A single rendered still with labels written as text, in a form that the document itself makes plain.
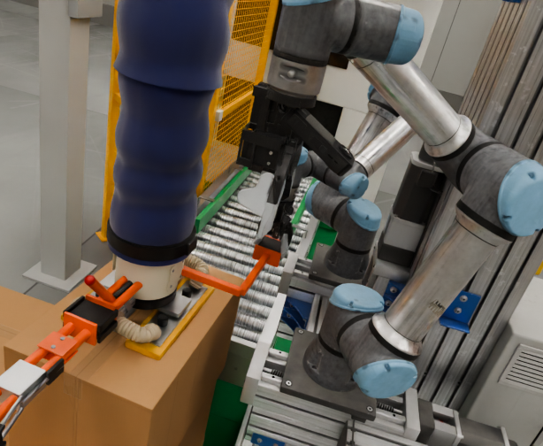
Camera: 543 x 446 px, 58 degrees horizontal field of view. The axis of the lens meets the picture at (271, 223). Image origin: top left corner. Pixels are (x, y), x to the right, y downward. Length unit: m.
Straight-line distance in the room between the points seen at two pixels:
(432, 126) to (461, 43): 9.48
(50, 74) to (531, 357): 2.27
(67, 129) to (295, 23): 2.10
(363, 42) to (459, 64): 9.77
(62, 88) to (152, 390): 1.73
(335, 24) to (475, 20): 9.76
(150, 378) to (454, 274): 0.74
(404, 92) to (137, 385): 0.87
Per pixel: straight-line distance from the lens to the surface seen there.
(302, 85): 0.67
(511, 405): 1.45
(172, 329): 1.35
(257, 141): 0.69
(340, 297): 1.09
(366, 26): 0.68
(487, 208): 0.91
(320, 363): 1.18
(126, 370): 1.28
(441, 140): 0.96
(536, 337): 1.34
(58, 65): 2.60
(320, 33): 0.66
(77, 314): 1.20
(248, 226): 2.80
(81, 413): 1.34
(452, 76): 10.46
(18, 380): 1.07
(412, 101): 0.89
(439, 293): 0.96
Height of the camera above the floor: 1.86
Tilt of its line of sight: 27 degrees down
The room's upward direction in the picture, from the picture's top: 14 degrees clockwise
